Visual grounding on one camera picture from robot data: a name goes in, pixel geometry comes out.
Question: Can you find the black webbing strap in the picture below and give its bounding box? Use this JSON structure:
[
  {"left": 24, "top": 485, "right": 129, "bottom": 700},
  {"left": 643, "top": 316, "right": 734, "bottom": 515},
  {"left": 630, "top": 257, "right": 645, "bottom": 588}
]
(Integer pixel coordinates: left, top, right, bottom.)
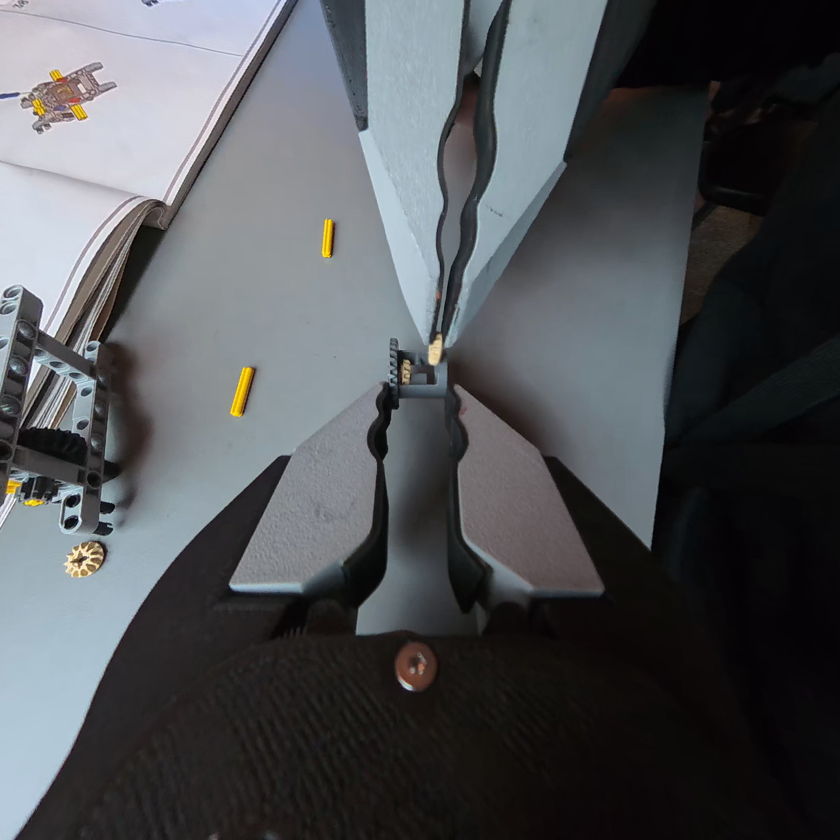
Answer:
[{"left": 679, "top": 338, "right": 840, "bottom": 454}]

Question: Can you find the grey beam frame assembly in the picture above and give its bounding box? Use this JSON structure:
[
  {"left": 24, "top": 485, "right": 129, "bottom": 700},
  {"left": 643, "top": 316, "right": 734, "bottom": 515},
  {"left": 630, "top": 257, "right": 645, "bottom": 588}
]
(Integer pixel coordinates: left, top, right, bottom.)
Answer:
[{"left": 0, "top": 283, "right": 123, "bottom": 536}]

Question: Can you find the building instruction booklet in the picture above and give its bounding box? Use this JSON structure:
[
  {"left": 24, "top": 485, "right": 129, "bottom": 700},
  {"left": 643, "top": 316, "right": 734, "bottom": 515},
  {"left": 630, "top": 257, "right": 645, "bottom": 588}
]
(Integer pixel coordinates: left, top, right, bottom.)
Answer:
[{"left": 0, "top": 0, "right": 298, "bottom": 532}]

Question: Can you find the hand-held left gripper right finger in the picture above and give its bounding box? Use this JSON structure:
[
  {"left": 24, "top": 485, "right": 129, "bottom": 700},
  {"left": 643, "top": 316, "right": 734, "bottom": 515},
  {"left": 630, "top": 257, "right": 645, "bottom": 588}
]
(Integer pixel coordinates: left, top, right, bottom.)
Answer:
[{"left": 445, "top": 384, "right": 606, "bottom": 614}]

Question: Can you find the grey toy differential gear assembly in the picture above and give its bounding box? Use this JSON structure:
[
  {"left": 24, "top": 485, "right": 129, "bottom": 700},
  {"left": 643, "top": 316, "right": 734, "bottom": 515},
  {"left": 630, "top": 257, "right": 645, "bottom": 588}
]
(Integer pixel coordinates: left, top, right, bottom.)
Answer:
[{"left": 382, "top": 336, "right": 454, "bottom": 409}]

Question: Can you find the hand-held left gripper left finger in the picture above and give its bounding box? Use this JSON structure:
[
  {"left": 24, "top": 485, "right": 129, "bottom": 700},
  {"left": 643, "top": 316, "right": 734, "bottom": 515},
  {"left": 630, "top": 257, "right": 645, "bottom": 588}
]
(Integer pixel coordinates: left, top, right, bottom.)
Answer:
[{"left": 228, "top": 382, "right": 396, "bottom": 608}]

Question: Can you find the large tan bevel gear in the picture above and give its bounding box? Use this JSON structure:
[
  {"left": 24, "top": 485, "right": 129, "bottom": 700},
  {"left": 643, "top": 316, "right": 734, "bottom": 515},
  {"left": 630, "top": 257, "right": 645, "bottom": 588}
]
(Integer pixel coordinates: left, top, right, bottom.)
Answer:
[{"left": 63, "top": 541, "right": 106, "bottom": 581}]

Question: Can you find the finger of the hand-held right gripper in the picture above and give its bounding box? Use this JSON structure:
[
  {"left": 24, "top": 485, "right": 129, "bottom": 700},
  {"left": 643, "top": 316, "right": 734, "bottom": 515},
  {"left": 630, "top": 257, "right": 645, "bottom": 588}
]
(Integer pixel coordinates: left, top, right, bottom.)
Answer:
[
  {"left": 357, "top": 0, "right": 487, "bottom": 342},
  {"left": 443, "top": 0, "right": 608, "bottom": 347}
]

